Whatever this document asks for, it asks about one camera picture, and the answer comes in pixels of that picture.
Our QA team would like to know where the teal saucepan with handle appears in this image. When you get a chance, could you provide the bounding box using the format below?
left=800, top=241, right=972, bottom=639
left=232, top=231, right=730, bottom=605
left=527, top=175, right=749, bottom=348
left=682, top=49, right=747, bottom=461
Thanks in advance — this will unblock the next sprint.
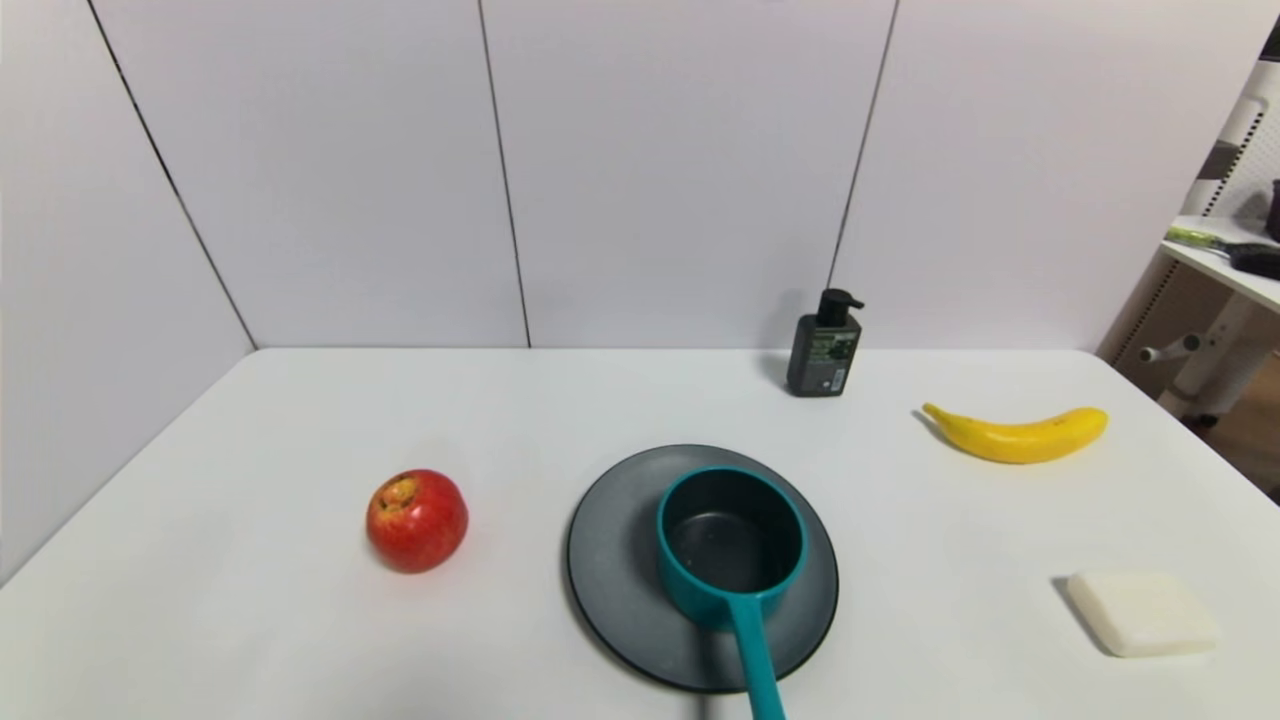
left=655, top=466, right=808, bottom=720

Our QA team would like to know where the gray round plate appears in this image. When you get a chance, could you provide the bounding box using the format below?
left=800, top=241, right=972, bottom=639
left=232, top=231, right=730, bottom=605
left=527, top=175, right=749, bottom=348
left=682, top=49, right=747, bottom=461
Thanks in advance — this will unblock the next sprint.
left=565, top=444, right=841, bottom=696

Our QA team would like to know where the black pump dispenser bottle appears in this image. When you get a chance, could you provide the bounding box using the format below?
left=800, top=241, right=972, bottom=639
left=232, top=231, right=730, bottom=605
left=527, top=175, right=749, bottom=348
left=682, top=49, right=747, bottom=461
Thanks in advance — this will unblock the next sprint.
left=786, top=288, right=866, bottom=399

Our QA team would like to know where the red apple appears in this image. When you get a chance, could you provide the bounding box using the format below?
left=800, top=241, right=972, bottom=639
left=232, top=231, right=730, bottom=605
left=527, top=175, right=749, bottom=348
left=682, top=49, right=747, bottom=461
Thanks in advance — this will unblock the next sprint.
left=365, top=469, right=470, bottom=575

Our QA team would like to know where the yellow banana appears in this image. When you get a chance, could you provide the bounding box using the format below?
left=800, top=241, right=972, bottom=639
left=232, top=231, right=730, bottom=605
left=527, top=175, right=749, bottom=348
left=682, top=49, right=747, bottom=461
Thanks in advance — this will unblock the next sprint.
left=921, top=402, right=1110, bottom=466

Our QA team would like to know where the white square soap bar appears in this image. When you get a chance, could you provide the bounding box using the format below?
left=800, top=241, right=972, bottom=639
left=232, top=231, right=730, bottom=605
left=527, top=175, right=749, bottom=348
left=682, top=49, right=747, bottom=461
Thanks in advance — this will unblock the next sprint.
left=1064, top=568, right=1221, bottom=659

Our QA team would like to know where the green tool on desk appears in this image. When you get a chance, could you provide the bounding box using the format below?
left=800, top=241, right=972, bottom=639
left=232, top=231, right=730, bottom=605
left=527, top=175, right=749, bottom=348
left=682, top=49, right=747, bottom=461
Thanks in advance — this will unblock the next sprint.
left=1165, top=225, right=1231, bottom=253

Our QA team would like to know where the white side desk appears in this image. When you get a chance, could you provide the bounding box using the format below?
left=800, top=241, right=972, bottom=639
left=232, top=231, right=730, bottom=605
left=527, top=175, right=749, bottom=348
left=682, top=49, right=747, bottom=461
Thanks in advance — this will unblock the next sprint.
left=1138, top=214, right=1280, bottom=421

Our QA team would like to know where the black brush on desk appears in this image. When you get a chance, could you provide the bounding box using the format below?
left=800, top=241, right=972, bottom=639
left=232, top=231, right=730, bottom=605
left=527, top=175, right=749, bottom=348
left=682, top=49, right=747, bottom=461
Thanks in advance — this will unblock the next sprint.
left=1227, top=243, right=1280, bottom=281

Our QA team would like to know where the white pegboard panel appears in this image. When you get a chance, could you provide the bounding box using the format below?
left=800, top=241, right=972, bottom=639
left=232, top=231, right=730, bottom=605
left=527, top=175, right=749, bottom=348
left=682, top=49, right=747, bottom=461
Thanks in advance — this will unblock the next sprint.
left=1192, top=60, right=1280, bottom=223

